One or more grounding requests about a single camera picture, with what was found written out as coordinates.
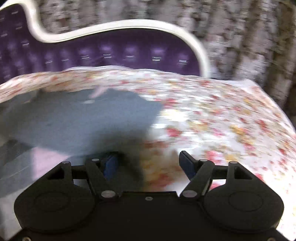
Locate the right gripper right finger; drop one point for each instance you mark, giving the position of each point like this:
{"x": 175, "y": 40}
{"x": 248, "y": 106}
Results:
{"x": 199, "y": 172}

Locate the grey damask curtain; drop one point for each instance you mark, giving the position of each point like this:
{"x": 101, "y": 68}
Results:
{"x": 244, "y": 39}

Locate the floral bed sheet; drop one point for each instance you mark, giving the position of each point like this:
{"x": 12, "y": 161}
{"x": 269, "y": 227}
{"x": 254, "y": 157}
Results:
{"x": 222, "y": 121}

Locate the purple tufted white-framed headboard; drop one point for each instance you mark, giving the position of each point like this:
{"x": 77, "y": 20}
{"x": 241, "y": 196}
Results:
{"x": 26, "y": 47}

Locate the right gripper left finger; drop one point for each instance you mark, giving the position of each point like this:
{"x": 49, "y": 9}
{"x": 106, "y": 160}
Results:
{"x": 100, "y": 172}

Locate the grey argyle knit sweater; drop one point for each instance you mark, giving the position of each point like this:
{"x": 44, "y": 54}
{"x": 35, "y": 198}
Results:
{"x": 50, "y": 127}

